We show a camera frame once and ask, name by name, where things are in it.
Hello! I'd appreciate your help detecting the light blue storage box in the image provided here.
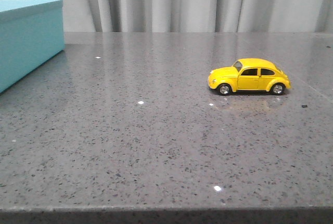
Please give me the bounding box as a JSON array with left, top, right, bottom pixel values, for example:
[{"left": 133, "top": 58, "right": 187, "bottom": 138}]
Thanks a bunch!
[{"left": 1, "top": 0, "right": 65, "bottom": 91}]

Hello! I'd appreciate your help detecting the grey pleated curtain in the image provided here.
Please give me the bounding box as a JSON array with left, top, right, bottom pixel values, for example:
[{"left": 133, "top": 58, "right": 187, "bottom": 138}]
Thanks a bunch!
[{"left": 63, "top": 0, "right": 332, "bottom": 33}]

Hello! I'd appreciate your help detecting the yellow toy beetle car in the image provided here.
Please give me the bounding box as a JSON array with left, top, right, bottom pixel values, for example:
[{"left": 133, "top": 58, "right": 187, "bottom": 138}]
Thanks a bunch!
[{"left": 208, "top": 58, "right": 291, "bottom": 95}]

